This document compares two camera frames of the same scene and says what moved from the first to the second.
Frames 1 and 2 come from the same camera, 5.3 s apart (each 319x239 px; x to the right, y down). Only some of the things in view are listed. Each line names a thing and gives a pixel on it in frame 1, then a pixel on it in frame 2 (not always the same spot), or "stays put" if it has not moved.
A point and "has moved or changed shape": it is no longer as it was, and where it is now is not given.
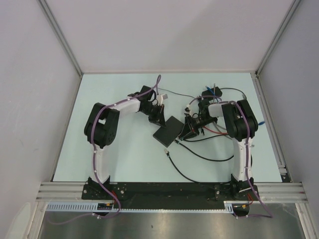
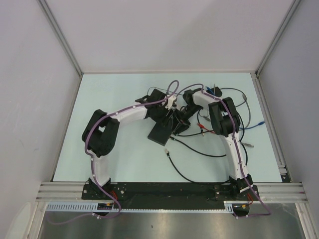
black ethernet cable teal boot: x=201 y=157 → x=195 y=151
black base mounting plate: x=172 y=195 stays put
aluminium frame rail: x=62 y=191 stays put
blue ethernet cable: x=218 y=100 stays put
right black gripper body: x=194 y=125 → x=185 y=115
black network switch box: x=166 y=135 has moved or changed shape
